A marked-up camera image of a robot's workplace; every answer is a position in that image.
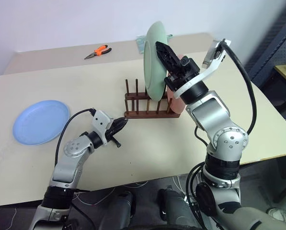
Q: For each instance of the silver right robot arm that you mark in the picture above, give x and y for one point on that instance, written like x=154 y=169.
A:
x=219 y=124

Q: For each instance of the green plate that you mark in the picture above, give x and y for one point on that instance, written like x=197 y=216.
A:
x=153 y=72

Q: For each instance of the white sneaker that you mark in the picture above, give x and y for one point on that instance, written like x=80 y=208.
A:
x=280 y=214

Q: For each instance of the wooden dish rack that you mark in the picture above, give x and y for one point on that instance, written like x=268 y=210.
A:
x=147 y=115

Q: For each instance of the dark blue pegboard rack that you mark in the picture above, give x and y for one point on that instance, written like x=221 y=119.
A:
x=272 y=43

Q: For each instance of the dark rounded robot leg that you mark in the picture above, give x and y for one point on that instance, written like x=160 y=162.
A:
x=121 y=210
x=172 y=206

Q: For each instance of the blue plate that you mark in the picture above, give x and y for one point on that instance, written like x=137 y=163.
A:
x=41 y=122

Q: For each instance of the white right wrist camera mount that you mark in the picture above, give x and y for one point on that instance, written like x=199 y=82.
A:
x=212 y=62

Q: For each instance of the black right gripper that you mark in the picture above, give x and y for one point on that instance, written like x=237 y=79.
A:
x=184 y=72

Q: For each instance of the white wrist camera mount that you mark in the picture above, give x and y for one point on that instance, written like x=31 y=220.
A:
x=101 y=122
x=212 y=62

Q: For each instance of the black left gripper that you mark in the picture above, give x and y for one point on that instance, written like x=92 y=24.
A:
x=112 y=136

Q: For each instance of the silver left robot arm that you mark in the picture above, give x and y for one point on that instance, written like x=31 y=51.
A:
x=66 y=165

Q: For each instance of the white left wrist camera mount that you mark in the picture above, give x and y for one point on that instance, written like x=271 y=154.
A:
x=101 y=122

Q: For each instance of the pink plate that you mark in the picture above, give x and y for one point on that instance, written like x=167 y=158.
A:
x=177 y=105

